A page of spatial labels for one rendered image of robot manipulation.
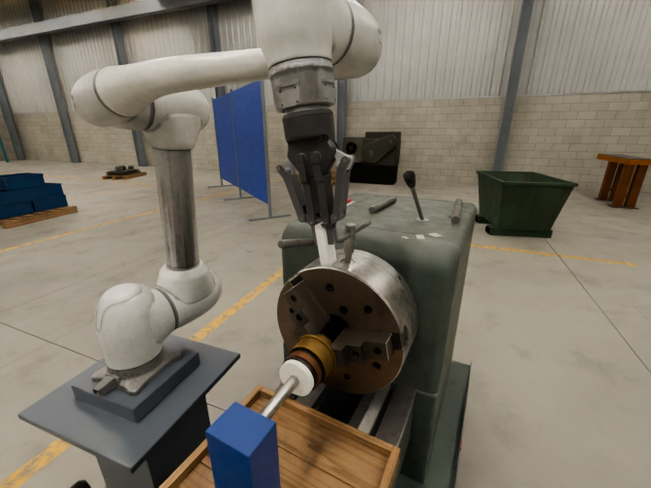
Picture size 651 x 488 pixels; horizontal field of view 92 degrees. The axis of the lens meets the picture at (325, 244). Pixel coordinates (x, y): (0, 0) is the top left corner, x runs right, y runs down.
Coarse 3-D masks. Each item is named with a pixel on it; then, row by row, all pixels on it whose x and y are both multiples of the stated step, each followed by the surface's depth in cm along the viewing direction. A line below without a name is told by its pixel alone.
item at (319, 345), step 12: (312, 336) 61; (324, 336) 63; (300, 348) 59; (312, 348) 58; (324, 348) 59; (300, 360) 56; (312, 360) 56; (324, 360) 58; (312, 372) 55; (324, 372) 58
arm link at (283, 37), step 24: (264, 0) 38; (288, 0) 37; (312, 0) 38; (336, 0) 41; (264, 24) 39; (288, 24) 38; (312, 24) 38; (336, 24) 42; (264, 48) 41; (288, 48) 39; (312, 48) 40; (336, 48) 44
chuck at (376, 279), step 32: (352, 256) 70; (288, 288) 72; (320, 288) 67; (352, 288) 63; (384, 288) 63; (288, 320) 75; (352, 320) 66; (384, 320) 62; (352, 384) 71; (384, 384) 67
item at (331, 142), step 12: (324, 108) 43; (288, 120) 43; (300, 120) 42; (312, 120) 42; (324, 120) 43; (288, 132) 44; (300, 132) 43; (312, 132) 43; (324, 132) 43; (288, 144) 48; (300, 144) 46; (312, 144) 46; (324, 144) 45; (336, 144) 45; (288, 156) 48; (324, 156) 45; (312, 168) 47; (324, 168) 46
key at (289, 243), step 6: (366, 222) 71; (360, 228) 68; (348, 234) 63; (282, 240) 44; (288, 240) 45; (294, 240) 46; (300, 240) 48; (306, 240) 49; (312, 240) 51; (342, 240) 61; (282, 246) 44; (288, 246) 45; (294, 246) 47; (300, 246) 48
